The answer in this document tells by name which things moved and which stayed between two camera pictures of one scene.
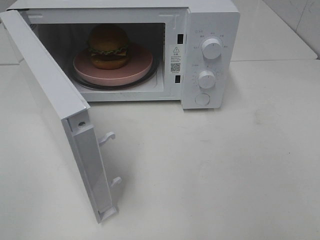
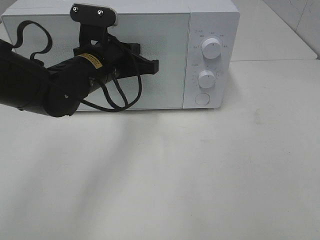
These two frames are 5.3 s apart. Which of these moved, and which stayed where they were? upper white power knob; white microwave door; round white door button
Moved: white microwave door
Stayed: round white door button; upper white power knob
